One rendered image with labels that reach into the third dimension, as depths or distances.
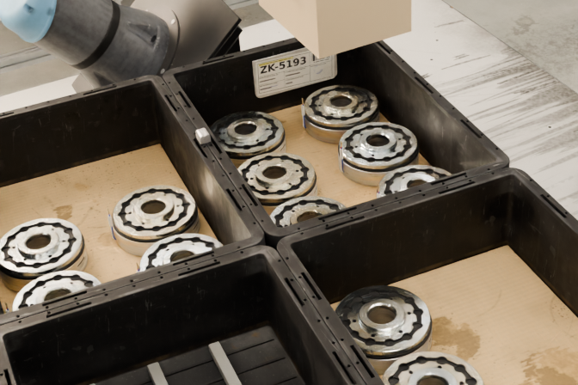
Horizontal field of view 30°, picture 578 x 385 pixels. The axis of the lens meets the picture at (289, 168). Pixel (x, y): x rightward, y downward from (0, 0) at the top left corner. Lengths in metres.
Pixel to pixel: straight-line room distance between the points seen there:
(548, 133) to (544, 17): 1.88
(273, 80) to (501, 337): 0.53
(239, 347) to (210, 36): 0.56
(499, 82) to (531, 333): 0.74
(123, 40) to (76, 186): 0.27
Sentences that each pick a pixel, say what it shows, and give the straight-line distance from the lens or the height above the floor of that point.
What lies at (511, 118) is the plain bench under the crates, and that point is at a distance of 1.75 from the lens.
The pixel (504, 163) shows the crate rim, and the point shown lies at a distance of 1.24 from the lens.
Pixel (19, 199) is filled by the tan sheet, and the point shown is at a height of 0.83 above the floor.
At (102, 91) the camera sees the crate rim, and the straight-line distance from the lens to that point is 1.43.
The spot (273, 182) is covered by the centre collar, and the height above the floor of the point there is 0.87.
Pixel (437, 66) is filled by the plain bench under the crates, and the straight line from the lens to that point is 1.88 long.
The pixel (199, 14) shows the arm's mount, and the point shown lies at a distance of 1.62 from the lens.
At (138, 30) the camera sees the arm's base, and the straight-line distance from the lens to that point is 1.63.
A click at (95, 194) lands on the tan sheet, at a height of 0.83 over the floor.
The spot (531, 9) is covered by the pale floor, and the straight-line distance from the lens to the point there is 3.62.
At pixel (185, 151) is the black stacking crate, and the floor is 0.89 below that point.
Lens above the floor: 1.64
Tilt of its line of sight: 35 degrees down
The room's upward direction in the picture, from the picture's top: 4 degrees counter-clockwise
